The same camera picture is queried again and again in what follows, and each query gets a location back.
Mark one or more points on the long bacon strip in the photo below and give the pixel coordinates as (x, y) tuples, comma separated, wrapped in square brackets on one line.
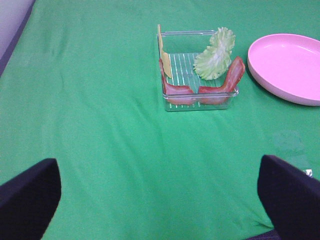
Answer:
[(179, 90)]

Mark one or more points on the pink round plate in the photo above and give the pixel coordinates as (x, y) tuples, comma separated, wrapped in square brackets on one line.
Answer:
[(288, 66)]

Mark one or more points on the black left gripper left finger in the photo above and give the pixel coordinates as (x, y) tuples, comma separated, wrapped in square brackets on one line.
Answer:
[(29, 201)]

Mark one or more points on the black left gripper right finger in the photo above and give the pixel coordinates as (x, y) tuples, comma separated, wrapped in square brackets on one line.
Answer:
[(291, 199)]

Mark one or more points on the green lettuce leaf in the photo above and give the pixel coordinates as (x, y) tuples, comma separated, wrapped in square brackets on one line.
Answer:
[(216, 57)]

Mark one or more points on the yellow cheese slice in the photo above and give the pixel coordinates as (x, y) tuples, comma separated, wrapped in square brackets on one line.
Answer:
[(164, 55)]

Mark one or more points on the short bacon strip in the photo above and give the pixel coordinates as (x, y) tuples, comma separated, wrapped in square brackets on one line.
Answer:
[(234, 74)]

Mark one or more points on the green table cloth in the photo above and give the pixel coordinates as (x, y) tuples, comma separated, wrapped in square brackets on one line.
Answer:
[(83, 86)]

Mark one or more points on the clear plastic ingredient tray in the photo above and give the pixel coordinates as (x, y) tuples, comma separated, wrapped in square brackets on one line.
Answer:
[(182, 48)]

